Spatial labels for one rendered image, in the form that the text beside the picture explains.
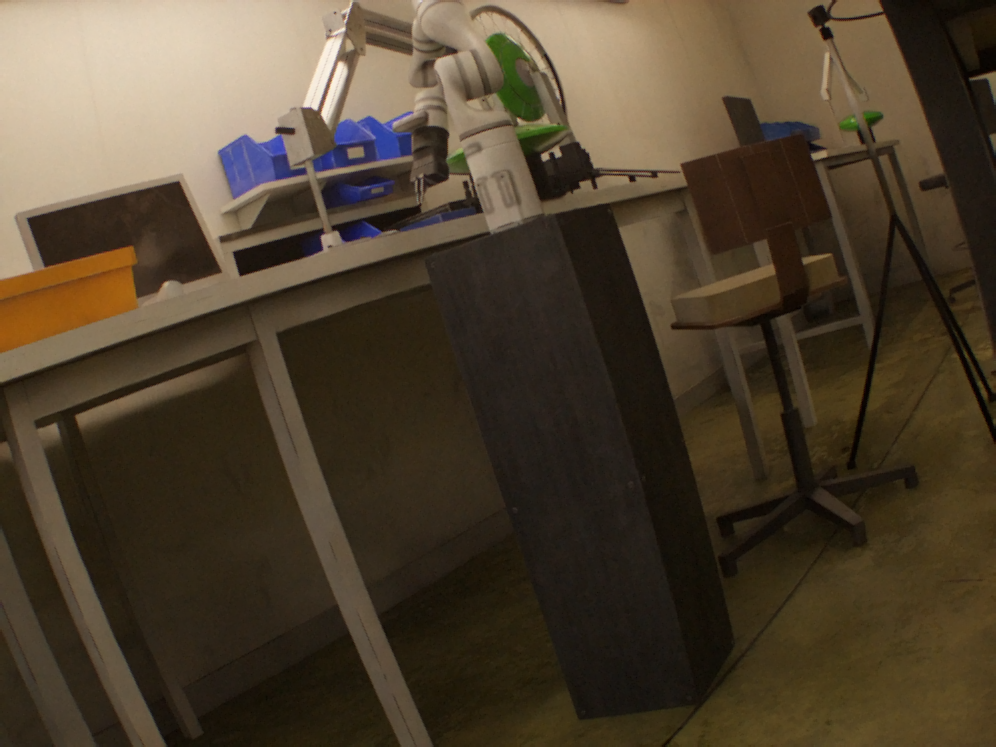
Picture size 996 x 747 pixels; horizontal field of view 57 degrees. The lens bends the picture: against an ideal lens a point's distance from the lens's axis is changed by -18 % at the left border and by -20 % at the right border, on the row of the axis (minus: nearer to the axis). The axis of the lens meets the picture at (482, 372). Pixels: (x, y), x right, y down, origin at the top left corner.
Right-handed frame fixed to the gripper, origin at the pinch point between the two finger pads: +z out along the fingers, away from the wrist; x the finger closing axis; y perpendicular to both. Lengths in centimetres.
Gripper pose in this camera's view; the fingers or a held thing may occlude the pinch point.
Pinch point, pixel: (420, 205)
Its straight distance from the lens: 216.0
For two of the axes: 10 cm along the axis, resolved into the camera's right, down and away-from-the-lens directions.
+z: 0.2, 9.5, -3.0
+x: -7.6, 2.0, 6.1
